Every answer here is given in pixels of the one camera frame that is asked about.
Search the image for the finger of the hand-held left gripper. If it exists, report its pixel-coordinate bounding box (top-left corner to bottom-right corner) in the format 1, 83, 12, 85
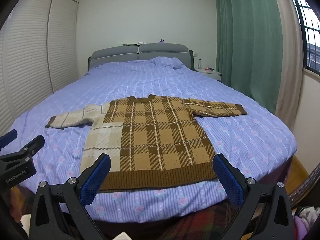
0, 129, 18, 147
15, 135, 46, 156

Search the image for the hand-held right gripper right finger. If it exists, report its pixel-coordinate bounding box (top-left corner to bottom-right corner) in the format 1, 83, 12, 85
212, 153, 294, 240

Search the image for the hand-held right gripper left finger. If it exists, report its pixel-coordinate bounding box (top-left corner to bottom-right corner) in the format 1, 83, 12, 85
29, 153, 112, 240

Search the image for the brown plaid knit sweater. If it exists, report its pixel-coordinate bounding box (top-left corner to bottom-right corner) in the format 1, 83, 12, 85
45, 94, 248, 190

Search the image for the pile of pale clothes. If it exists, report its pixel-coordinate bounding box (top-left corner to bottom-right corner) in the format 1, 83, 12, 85
294, 205, 320, 240

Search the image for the white louvered wardrobe door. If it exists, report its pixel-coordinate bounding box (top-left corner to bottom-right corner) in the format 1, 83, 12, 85
0, 0, 54, 135
49, 0, 79, 93

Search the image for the wicker basket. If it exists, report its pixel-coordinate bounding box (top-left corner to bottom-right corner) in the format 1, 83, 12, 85
287, 162, 320, 205

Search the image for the white nightstand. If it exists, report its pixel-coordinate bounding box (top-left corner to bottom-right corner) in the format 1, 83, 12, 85
194, 67, 222, 82

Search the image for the purple floral bed sheet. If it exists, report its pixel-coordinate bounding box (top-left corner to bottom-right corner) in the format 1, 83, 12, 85
0, 57, 298, 224

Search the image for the beige curtain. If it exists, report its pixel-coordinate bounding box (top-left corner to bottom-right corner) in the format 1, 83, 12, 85
271, 0, 304, 130

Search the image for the green curtain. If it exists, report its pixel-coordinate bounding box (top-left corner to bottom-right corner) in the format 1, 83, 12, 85
214, 0, 283, 114

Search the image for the grey padded headboard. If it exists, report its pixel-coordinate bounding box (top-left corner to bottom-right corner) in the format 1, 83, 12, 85
87, 43, 194, 71

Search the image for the black framed window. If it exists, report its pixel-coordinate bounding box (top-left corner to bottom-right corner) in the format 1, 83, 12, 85
287, 0, 320, 75

